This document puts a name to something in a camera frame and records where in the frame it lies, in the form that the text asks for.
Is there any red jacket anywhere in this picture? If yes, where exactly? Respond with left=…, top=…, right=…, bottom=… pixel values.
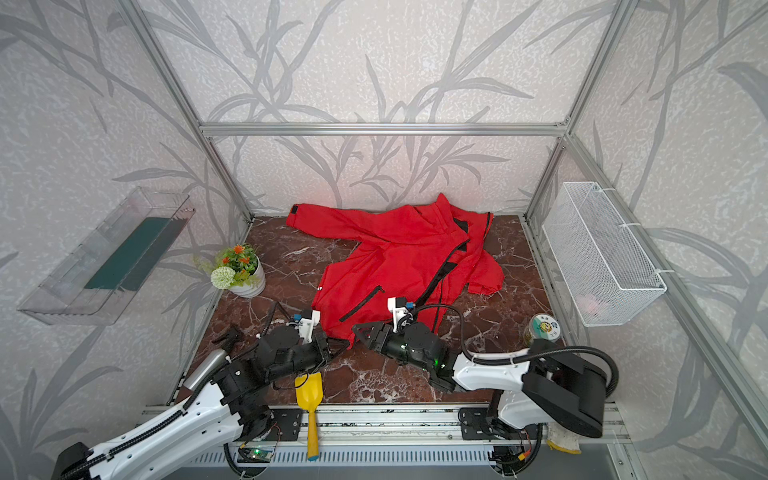
left=286, top=195, right=504, bottom=342

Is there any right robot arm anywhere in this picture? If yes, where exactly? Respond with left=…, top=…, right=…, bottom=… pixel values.
left=353, top=298, right=619, bottom=438

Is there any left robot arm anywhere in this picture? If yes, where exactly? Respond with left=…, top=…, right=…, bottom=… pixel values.
left=52, top=325, right=338, bottom=479

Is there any yellow plastic scoop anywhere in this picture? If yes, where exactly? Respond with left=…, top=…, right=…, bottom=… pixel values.
left=295, top=372, right=324, bottom=461

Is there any silver spray bottle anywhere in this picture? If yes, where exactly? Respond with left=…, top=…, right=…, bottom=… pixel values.
left=182, top=325, right=244, bottom=391

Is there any potted artificial flower plant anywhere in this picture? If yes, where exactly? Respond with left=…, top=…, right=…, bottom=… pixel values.
left=193, top=243, right=266, bottom=299

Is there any green circuit board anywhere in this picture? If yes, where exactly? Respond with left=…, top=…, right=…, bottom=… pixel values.
left=238, top=444, right=274, bottom=464

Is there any green label tin can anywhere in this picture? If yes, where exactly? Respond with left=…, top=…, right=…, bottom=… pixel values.
left=523, top=313, right=562, bottom=347

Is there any white work glove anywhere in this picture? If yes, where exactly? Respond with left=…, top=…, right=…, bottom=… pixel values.
left=546, top=425, right=581, bottom=455

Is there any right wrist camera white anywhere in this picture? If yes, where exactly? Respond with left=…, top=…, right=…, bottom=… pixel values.
left=387, top=297, right=415, bottom=333

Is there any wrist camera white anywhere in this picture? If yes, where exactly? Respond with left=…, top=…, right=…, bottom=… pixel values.
left=387, top=297, right=415, bottom=333
left=293, top=309, right=320, bottom=343

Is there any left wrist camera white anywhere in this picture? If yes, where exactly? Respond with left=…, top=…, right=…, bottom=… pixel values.
left=293, top=309, right=320, bottom=343

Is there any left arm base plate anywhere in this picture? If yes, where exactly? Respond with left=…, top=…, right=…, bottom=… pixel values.
left=239, top=406, right=304, bottom=442

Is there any aluminium frame rail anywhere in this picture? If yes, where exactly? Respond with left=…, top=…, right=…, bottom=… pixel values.
left=137, top=403, right=634, bottom=448

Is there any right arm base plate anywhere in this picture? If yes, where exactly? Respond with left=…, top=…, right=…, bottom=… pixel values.
left=458, top=407, right=539, bottom=441

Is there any clear acrylic wall shelf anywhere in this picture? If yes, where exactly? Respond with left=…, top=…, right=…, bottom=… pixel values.
left=18, top=187, right=195, bottom=326

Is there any white wire mesh basket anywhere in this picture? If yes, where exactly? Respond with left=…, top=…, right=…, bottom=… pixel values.
left=543, top=182, right=667, bottom=327

